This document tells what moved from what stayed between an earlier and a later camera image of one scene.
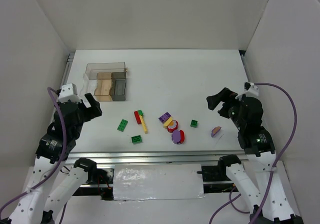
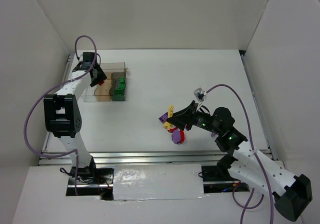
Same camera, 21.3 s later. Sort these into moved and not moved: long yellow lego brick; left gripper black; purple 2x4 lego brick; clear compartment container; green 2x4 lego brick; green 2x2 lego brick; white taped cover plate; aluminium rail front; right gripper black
Moved: green 2x4 lego brick; green 2x2 lego brick; right gripper black; left gripper black; long yellow lego brick
Not moved: white taped cover plate; clear compartment container; aluminium rail front; purple 2x4 lego brick
